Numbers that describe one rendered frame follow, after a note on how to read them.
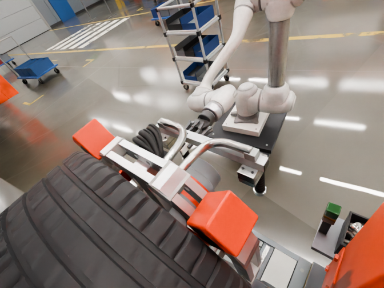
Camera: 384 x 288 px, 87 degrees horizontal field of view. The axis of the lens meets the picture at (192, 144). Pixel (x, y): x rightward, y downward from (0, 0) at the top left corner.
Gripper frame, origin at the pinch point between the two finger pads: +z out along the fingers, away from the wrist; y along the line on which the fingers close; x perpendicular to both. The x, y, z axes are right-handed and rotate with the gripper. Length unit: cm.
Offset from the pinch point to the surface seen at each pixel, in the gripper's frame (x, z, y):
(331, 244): -38, -6, -60
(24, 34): -52, -282, 1326
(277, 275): -75, 9, -45
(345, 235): -26, -6, -62
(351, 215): -29, -16, -62
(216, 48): -36, -154, 90
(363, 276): 15, 18, -60
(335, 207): -17, -10, -56
